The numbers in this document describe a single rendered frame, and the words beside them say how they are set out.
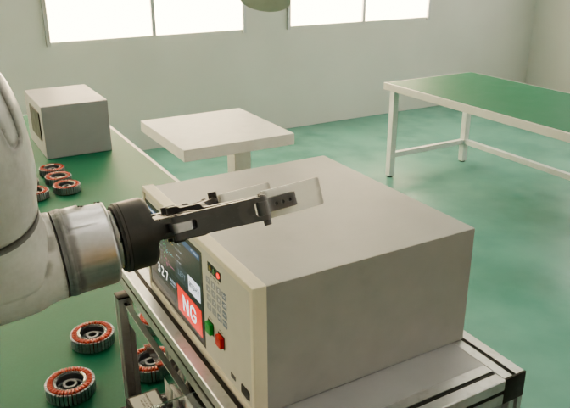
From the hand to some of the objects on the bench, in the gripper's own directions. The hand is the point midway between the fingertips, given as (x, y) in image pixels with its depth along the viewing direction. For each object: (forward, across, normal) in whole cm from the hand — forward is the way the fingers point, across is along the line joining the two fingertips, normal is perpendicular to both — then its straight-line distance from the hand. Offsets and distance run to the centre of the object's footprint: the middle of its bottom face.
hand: (285, 194), depth 77 cm
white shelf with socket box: (+32, +136, +27) cm, 142 cm away
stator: (-24, +90, +40) cm, 101 cm away
